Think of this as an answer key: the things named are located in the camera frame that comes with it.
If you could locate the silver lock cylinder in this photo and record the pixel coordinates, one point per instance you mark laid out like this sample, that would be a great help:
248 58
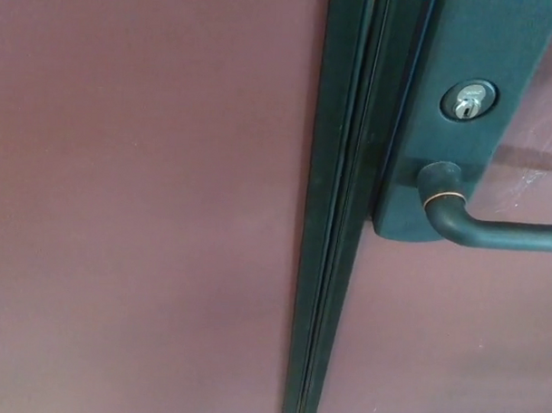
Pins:
468 100

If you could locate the black door edge seal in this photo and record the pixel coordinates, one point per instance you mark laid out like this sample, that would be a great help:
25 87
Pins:
339 218

